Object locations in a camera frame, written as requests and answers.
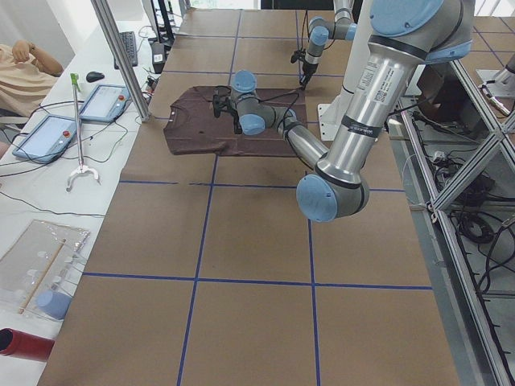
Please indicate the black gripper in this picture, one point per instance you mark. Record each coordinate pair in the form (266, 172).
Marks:
(236, 127)
(306, 71)

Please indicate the brown t-shirt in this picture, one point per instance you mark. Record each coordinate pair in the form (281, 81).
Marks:
(201, 123)

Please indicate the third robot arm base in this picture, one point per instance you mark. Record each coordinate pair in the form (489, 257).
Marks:
(498, 85)

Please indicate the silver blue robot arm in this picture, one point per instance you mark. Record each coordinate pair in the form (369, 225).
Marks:
(404, 35)
(319, 32)

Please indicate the far teach pendant tablet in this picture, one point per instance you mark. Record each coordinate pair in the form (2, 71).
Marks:
(105, 103)

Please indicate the teach pendant tablet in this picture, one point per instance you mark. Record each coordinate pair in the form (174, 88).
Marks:
(105, 103)
(48, 140)

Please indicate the black keyboard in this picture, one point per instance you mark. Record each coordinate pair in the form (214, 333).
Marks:
(130, 46)

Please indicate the black computer mouse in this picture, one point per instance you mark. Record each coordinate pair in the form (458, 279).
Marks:
(94, 76)

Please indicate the reacher grabber stick tool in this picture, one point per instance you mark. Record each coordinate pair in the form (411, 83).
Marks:
(82, 169)

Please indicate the near teach pendant tablet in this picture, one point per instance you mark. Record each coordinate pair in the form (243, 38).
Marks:
(48, 140)

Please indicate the seated person in beige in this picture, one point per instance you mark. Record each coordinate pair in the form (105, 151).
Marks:
(28, 74)

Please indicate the clear plastic bag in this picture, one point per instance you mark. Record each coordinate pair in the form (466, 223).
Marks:
(46, 256)

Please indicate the blue plastic cup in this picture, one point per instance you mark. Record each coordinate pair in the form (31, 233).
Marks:
(53, 303)

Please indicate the red cylinder tube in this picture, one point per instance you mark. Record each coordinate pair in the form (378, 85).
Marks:
(20, 344)

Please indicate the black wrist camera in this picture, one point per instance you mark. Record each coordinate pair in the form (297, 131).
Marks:
(221, 104)

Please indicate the aluminium frame post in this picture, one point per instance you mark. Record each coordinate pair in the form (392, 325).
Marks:
(116, 46)

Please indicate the aluminium frame rail structure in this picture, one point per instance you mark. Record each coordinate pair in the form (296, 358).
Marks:
(459, 173)

